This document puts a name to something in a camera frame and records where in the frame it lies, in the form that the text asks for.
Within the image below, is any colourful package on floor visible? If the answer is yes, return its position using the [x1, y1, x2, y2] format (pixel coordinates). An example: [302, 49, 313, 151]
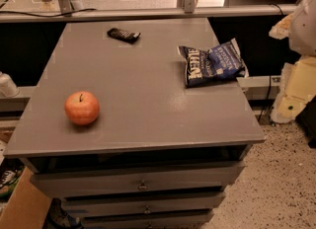
[0, 159, 24, 198]

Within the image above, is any bottom grey drawer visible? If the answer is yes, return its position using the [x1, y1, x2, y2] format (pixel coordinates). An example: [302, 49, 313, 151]
[82, 209, 213, 229]

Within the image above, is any grey drawer cabinet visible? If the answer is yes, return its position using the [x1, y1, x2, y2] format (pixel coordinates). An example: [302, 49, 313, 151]
[3, 18, 267, 229]

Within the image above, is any red apple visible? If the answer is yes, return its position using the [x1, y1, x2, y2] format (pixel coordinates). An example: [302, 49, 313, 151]
[64, 91, 100, 125]

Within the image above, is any black hanging cable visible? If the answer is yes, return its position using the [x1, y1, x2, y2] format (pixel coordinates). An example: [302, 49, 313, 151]
[257, 74, 273, 122]

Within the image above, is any black cable on rail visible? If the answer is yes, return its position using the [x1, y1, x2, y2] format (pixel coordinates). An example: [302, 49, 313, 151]
[0, 7, 97, 18]

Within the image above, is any middle grey drawer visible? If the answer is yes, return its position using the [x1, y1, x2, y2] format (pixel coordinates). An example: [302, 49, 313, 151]
[62, 191, 225, 217]

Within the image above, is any blue chip bag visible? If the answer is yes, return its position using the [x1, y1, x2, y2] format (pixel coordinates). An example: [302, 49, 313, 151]
[178, 38, 249, 88]

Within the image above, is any cardboard box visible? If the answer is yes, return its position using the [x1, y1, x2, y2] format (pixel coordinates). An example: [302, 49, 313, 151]
[0, 168, 51, 229]

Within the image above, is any top grey drawer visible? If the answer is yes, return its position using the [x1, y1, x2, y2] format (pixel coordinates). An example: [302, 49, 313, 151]
[31, 161, 245, 198]

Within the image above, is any grey metal rail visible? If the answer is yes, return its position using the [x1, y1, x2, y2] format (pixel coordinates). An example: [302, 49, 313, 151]
[0, 4, 297, 23]

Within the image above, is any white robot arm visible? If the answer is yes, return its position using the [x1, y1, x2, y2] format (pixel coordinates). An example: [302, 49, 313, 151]
[288, 0, 316, 56]

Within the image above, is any grey cylinder at left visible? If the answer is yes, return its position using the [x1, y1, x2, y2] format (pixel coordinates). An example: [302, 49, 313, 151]
[0, 72, 19, 98]

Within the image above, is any grey drawer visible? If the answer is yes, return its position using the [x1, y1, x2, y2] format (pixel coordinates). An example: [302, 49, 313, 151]
[31, 161, 245, 198]
[62, 191, 225, 217]
[82, 209, 213, 229]

